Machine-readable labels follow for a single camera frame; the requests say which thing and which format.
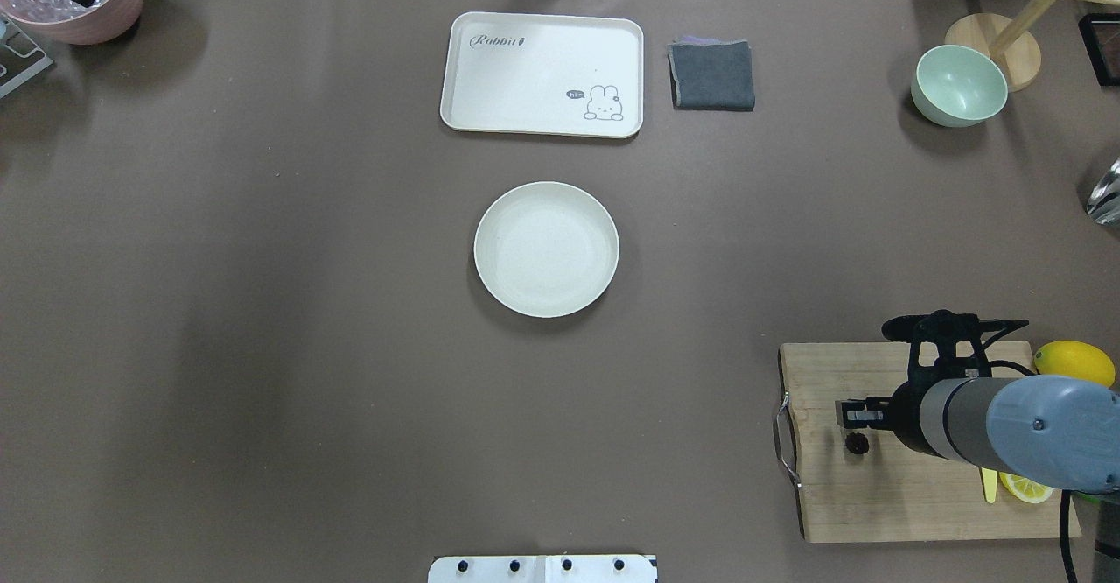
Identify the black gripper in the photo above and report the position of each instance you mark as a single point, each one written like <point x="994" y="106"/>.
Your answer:
<point x="905" y="417"/>

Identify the cream round plate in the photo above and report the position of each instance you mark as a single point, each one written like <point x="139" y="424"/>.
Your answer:
<point x="546" y="249"/>

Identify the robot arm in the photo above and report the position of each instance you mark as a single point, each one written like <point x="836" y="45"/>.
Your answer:
<point x="1058" y="431"/>

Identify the cream rabbit tray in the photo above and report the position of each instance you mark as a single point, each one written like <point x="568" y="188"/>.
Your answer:
<point x="544" y="74"/>

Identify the bamboo cutting board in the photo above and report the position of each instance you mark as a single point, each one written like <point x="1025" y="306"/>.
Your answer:
<point x="890" y="493"/>

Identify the yellow plastic knife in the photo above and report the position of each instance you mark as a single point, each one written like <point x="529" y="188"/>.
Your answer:
<point x="990" y="481"/>

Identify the lemon half lower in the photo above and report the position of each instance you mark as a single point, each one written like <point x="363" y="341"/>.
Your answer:
<point x="1024" y="489"/>

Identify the whole yellow lemon upper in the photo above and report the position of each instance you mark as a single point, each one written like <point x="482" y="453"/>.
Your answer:
<point x="1077" y="360"/>

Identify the clear glass cup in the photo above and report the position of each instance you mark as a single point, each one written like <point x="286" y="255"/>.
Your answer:
<point x="1103" y="201"/>

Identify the mint green bowl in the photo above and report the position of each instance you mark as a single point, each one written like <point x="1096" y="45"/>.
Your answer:
<point x="955" y="86"/>

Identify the grey folded cloth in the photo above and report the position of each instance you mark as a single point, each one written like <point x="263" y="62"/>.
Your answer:
<point x="709" y="74"/>

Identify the wooden cup stand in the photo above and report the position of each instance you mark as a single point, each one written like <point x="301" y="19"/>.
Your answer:
<point x="1007" y="42"/>

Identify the white cup rack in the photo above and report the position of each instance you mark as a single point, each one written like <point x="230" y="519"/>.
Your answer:
<point x="22" y="59"/>

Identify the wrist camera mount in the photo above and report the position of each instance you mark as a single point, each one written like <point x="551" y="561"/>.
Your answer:
<point x="946" y="346"/>

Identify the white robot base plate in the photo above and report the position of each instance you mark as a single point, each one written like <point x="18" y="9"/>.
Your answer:
<point x="545" y="568"/>

